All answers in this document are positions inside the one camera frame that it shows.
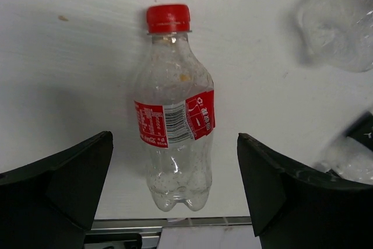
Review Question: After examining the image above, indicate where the clear cola bottle red cap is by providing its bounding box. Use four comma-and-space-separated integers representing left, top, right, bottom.
134, 3, 215, 212

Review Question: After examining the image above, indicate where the aluminium table edge rail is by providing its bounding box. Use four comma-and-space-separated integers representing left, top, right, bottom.
83, 216, 252, 248

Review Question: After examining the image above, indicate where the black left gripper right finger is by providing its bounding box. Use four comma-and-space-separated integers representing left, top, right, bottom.
237, 133, 372, 248

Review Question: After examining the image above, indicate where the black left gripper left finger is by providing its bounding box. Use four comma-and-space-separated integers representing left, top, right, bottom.
1, 131, 113, 248

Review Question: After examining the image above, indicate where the clear bottle orange label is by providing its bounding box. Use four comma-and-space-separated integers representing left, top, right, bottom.
313, 110, 372, 185

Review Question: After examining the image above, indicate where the crushed clear plastic bottle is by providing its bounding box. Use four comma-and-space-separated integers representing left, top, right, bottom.
295, 0, 372, 73

